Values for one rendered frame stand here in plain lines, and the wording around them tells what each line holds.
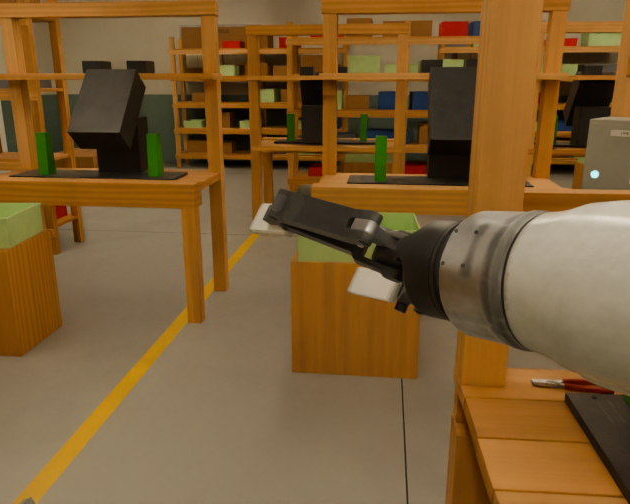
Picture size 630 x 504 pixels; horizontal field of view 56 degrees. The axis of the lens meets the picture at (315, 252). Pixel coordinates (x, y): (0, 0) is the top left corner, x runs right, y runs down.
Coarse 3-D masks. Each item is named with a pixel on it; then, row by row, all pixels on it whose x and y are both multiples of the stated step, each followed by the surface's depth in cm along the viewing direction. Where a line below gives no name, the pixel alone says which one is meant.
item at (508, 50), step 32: (512, 0) 102; (480, 32) 111; (512, 32) 103; (480, 64) 110; (512, 64) 105; (480, 96) 109; (512, 96) 106; (480, 128) 109; (512, 128) 108; (480, 160) 110; (512, 160) 109; (480, 192) 111; (512, 192) 111; (480, 352) 120; (480, 384) 122
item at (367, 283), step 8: (360, 272) 62; (368, 272) 61; (376, 272) 60; (352, 280) 63; (360, 280) 62; (368, 280) 61; (376, 280) 60; (384, 280) 59; (352, 288) 62; (360, 288) 61; (368, 288) 60; (376, 288) 59; (384, 288) 58; (392, 288) 57; (368, 296) 60; (376, 296) 59; (384, 296) 58; (392, 296) 57
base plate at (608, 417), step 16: (576, 400) 113; (592, 400) 113; (608, 400) 113; (624, 400) 113; (576, 416) 110; (592, 416) 108; (608, 416) 108; (624, 416) 108; (592, 432) 103; (608, 432) 103; (624, 432) 103; (608, 448) 99; (624, 448) 99; (608, 464) 96; (624, 464) 94; (624, 480) 91; (624, 496) 90
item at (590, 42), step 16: (448, 48) 935; (464, 48) 932; (544, 48) 919; (576, 48) 913; (592, 48) 911; (608, 48) 908; (576, 64) 928; (592, 64) 926; (608, 64) 923; (560, 80) 929; (560, 128) 956; (560, 160) 962; (576, 160) 960
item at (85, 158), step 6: (78, 150) 919; (84, 150) 919; (90, 150) 923; (96, 150) 919; (78, 156) 847; (84, 156) 847; (90, 156) 847; (96, 156) 855; (60, 162) 851; (78, 162) 848; (84, 162) 847; (90, 162) 846; (96, 162) 855; (96, 168) 856
